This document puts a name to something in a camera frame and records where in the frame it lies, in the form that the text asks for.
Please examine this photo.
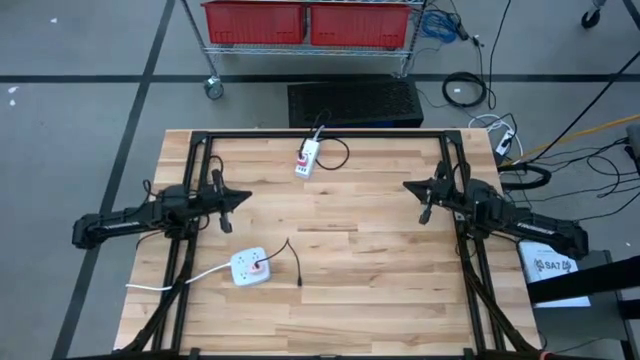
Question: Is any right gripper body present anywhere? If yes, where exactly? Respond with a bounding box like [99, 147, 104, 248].
[418, 159, 460, 226]

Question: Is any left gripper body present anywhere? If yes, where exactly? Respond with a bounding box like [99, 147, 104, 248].
[197, 168, 235, 235]

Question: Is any white square outlet hub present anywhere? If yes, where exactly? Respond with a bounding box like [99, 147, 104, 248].
[124, 246, 273, 293]

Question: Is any long black USB cable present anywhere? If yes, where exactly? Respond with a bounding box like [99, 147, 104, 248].
[297, 107, 351, 172]

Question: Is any white power strip with USB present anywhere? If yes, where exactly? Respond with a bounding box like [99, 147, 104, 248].
[293, 123, 327, 181]

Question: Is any short black USB cable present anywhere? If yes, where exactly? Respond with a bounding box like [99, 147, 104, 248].
[253, 237, 304, 288]

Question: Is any white floor power strip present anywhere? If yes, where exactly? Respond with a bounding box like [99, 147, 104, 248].
[467, 113, 525, 159]

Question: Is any white printed paper sheet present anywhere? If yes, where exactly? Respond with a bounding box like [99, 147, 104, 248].
[518, 241, 593, 309]

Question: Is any red plastic bin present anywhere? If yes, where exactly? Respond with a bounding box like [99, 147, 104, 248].
[200, 0, 308, 46]
[308, 2, 414, 50]

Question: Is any black side stand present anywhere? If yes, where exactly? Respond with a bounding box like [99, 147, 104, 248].
[526, 254, 640, 360]

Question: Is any grey box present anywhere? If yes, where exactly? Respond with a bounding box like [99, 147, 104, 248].
[625, 123, 640, 174]

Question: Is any black caster wheel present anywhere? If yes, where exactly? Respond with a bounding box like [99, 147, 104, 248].
[579, 0, 607, 30]

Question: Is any black aluminium table frame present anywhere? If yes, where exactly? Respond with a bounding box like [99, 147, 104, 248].
[117, 128, 544, 359]

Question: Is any black coiled floor cable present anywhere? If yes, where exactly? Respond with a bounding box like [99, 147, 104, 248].
[441, 71, 489, 110]

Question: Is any black corrugated cable loop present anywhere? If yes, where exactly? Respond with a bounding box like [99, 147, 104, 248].
[499, 163, 553, 191]

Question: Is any metal wire shelf cart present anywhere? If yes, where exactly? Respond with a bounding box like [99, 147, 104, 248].
[178, 0, 430, 101]

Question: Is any blue coiled cable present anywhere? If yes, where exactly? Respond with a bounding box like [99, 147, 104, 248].
[418, 9, 460, 44]

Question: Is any yellow floor cable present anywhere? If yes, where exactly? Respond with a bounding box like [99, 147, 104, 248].
[501, 113, 640, 167]

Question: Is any thick black floor cable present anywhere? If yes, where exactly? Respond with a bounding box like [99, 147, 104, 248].
[527, 49, 640, 164]

